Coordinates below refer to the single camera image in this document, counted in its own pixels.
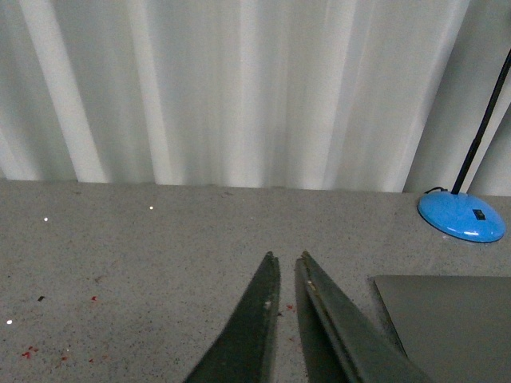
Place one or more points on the blue desk lamp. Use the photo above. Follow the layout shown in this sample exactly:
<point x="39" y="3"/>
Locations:
<point x="460" y="215"/>

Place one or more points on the white curtain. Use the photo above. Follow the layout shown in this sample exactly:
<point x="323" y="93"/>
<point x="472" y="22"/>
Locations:
<point x="354" y="95"/>

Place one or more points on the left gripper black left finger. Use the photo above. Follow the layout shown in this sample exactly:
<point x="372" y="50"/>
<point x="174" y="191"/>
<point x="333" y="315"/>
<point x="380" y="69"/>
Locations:
<point x="245" y="349"/>

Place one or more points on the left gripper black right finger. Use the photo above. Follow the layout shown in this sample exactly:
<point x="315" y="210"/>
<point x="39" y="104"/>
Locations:
<point x="339" y="343"/>

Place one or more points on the grey laptop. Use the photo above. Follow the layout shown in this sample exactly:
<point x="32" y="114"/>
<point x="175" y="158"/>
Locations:
<point x="454" y="328"/>

